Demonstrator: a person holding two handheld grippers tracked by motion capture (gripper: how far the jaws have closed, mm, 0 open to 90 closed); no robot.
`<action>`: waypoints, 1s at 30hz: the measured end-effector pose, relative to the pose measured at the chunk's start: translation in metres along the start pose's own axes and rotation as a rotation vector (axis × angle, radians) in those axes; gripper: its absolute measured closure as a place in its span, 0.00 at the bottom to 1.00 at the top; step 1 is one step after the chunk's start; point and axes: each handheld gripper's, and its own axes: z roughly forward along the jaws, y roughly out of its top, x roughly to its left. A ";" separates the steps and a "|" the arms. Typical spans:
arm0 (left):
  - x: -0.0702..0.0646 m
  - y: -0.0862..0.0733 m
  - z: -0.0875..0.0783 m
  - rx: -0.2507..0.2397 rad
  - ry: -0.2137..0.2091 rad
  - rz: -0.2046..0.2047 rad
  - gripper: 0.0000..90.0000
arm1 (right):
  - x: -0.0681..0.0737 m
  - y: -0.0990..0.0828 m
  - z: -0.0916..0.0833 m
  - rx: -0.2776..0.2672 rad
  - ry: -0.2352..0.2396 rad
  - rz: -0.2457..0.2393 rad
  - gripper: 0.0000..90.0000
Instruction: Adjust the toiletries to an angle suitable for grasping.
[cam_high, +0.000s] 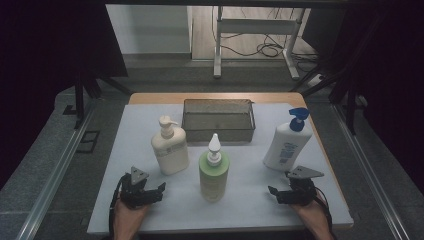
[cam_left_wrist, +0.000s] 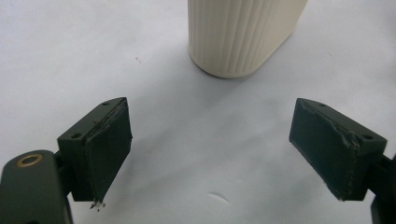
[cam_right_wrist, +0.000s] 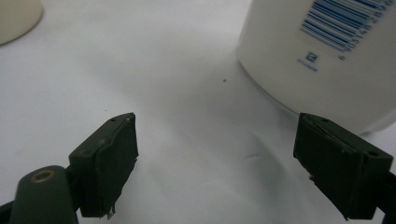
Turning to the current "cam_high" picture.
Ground person's right hand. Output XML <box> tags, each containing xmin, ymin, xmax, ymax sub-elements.
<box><xmin>289</xmin><ymin>196</ymin><xmax>330</xmax><ymax>229</ymax></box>

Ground white bottle with blue pump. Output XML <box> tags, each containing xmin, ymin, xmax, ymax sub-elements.
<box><xmin>262</xmin><ymin>107</ymin><xmax>314</xmax><ymax>172</ymax></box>

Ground black stand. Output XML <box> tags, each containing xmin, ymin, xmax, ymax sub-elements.
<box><xmin>289</xmin><ymin>59</ymin><xmax>360</xmax><ymax>135</ymax></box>
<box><xmin>73</xmin><ymin>71</ymin><xmax>133</xmax><ymax>130</ymax></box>

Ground green pump bottle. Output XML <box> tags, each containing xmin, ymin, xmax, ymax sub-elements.
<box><xmin>198</xmin><ymin>133</ymin><xmax>231</xmax><ymax>203</ymax></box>

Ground white desk frame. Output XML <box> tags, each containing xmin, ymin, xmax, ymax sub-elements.
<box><xmin>213</xmin><ymin>5</ymin><xmax>306</xmax><ymax>81</ymax></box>

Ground white cabinet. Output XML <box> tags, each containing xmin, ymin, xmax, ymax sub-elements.
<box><xmin>105</xmin><ymin>4</ymin><xmax>194</xmax><ymax>55</ymax></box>

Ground pale blue table mat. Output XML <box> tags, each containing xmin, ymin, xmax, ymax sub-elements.
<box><xmin>87</xmin><ymin>103</ymin><xmax>354</xmax><ymax>235</ymax></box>

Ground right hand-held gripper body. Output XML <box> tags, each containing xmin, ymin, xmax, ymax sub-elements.
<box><xmin>282</xmin><ymin>165</ymin><xmax>325</xmax><ymax>207</ymax></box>

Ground cream pump bottle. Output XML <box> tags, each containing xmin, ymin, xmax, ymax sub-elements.
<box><xmin>150</xmin><ymin>115</ymin><xmax>190</xmax><ymax>177</ymax></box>

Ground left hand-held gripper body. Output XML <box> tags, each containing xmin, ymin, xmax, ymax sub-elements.
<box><xmin>118</xmin><ymin>165</ymin><xmax>158</xmax><ymax>210</ymax></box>

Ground aluminium rail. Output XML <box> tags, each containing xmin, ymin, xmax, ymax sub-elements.
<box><xmin>331</xmin><ymin>103</ymin><xmax>412</xmax><ymax>240</ymax></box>
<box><xmin>15</xmin><ymin>99</ymin><xmax>96</xmax><ymax>240</ymax></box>

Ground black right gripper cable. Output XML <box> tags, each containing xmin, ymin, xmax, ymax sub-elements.
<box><xmin>312</xmin><ymin>185</ymin><xmax>335</xmax><ymax>236</ymax></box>

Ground black floor cables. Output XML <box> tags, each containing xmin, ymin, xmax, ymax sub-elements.
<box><xmin>219</xmin><ymin>31</ymin><xmax>321</xmax><ymax>73</ymax></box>

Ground person's left hand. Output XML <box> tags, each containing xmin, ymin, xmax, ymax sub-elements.
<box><xmin>114</xmin><ymin>199</ymin><xmax>150</xmax><ymax>228</ymax></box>

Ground dark curtain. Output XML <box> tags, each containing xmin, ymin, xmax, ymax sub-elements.
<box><xmin>301</xmin><ymin>0</ymin><xmax>424</xmax><ymax>188</ymax></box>
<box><xmin>0</xmin><ymin>0</ymin><xmax>129</xmax><ymax>189</ymax></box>

